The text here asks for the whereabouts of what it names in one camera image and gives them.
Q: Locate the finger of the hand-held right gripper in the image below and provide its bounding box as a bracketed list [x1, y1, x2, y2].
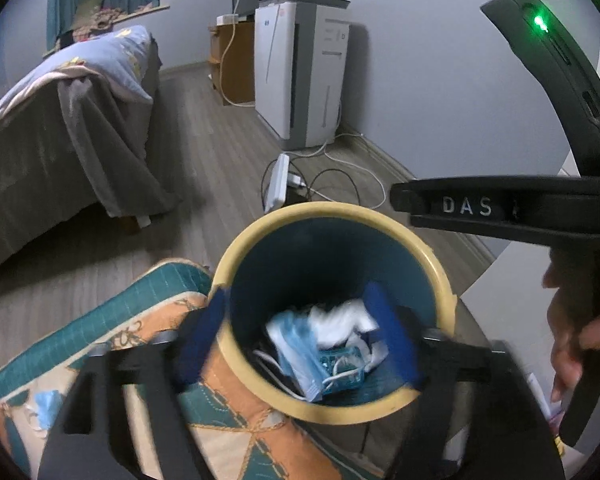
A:
[389, 179, 433, 232]

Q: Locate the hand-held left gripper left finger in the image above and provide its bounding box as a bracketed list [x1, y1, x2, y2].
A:
[37, 287, 231, 480]

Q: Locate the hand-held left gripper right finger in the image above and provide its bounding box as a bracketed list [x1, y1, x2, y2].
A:
[362, 280, 566, 480]

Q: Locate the long white tissue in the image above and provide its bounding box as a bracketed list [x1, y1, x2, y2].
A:
[307, 299, 388, 371]

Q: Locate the clear teal packet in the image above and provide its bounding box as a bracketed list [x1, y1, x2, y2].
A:
[320, 345, 368, 393]

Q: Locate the white cord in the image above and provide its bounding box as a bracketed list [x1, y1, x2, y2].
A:
[252, 350, 311, 402]

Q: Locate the blue face mask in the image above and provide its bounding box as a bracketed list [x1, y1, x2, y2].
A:
[27, 390, 66, 431]
[265, 310, 331, 403]

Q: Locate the yellow and teal waste bin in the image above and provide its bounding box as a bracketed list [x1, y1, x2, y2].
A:
[212, 201, 458, 426]

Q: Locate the person's right hand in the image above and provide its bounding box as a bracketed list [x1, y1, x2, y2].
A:
[542, 247, 600, 403]

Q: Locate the teal and orange patterned mat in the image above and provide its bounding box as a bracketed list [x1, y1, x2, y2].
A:
[0, 259, 381, 480]

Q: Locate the large white power strip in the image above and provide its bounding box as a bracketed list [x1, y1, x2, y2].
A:
[262, 153, 292, 213]

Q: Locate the white air purifier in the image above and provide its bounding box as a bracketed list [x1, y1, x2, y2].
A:
[254, 0, 352, 152]

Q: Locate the grey fuzzy blanket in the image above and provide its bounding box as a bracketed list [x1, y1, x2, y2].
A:
[57, 76, 181, 218]

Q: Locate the wooden side cabinet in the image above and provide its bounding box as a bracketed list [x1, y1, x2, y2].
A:
[209, 17, 257, 107]

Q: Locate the grey bed sheet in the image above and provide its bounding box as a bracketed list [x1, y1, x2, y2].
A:
[0, 80, 161, 283]

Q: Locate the floral quilt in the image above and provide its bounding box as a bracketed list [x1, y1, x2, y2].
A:
[0, 25, 155, 141]

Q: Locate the white cable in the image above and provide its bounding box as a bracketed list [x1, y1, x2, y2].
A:
[285, 130, 387, 209]

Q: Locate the black cable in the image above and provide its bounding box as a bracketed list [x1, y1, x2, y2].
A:
[261, 160, 362, 206]

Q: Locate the cream cable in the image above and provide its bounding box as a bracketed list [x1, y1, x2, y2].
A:
[219, 22, 256, 108]

